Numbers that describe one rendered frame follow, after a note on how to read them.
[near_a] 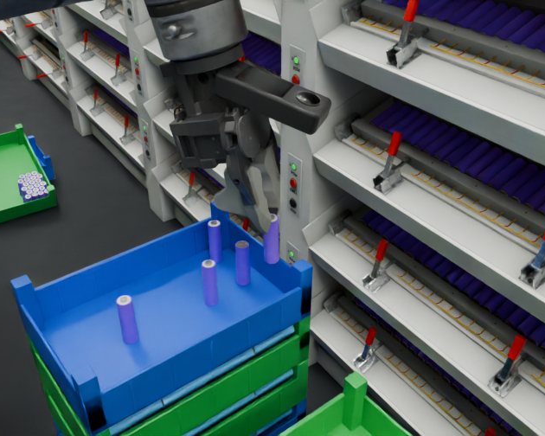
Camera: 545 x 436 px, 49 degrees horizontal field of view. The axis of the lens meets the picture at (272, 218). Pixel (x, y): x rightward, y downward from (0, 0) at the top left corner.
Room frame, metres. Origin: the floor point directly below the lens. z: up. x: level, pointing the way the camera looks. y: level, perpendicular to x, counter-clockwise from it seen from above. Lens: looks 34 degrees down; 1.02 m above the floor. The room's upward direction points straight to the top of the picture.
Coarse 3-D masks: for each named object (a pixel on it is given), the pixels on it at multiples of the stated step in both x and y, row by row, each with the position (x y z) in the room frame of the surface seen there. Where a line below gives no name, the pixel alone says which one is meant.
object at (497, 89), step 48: (336, 0) 0.94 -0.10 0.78; (384, 0) 0.93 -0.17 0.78; (432, 0) 0.89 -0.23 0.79; (480, 0) 0.86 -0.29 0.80; (528, 0) 0.81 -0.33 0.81; (336, 48) 0.88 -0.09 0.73; (384, 48) 0.84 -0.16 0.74; (432, 48) 0.81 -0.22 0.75; (480, 48) 0.75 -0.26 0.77; (528, 48) 0.71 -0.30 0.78; (432, 96) 0.73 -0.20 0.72; (480, 96) 0.68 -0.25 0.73; (528, 96) 0.66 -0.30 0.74; (528, 144) 0.61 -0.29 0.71
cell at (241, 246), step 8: (240, 240) 0.64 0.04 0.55; (240, 248) 0.63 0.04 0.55; (248, 248) 0.63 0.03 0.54; (240, 256) 0.63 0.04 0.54; (248, 256) 0.63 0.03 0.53; (240, 264) 0.63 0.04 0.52; (248, 264) 0.63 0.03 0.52; (240, 272) 0.63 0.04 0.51; (248, 272) 0.63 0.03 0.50; (240, 280) 0.63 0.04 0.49; (248, 280) 0.63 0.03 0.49
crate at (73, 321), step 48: (192, 240) 0.70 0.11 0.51; (48, 288) 0.57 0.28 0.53; (96, 288) 0.61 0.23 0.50; (144, 288) 0.63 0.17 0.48; (192, 288) 0.63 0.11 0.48; (240, 288) 0.63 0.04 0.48; (288, 288) 0.61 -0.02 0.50; (48, 336) 0.54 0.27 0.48; (96, 336) 0.54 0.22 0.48; (144, 336) 0.54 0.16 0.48; (192, 336) 0.54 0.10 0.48; (240, 336) 0.51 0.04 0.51; (96, 384) 0.40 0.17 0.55; (144, 384) 0.43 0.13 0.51; (96, 432) 0.40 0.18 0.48
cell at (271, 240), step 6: (276, 216) 0.58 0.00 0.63; (276, 222) 0.58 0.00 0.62; (270, 228) 0.57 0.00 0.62; (276, 228) 0.58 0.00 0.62; (264, 234) 0.58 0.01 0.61; (270, 234) 0.57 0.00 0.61; (276, 234) 0.58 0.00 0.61; (264, 240) 0.58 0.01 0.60; (270, 240) 0.57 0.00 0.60; (276, 240) 0.58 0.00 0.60; (264, 246) 0.58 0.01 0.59; (270, 246) 0.57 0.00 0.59; (276, 246) 0.58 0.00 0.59; (264, 252) 0.58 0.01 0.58; (270, 252) 0.57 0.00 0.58; (276, 252) 0.58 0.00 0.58; (264, 258) 0.58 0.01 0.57; (270, 258) 0.58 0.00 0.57; (276, 258) 0.58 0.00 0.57
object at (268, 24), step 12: (240, 0) 1.13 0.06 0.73; (252, 0) 1.12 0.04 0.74; (264, 0) 1.10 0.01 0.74; (276, 0) 0.99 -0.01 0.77; (252, 12) 1.07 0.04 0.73; (264, 12) 1.06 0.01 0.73; (276, 12) 1.05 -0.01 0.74; (252, 24) 1.09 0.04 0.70; (264, 24) 1.05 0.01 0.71; (276, 24) 1.01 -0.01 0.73; (264, 36) 1.07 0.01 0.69; (276, 36) 1.03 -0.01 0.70
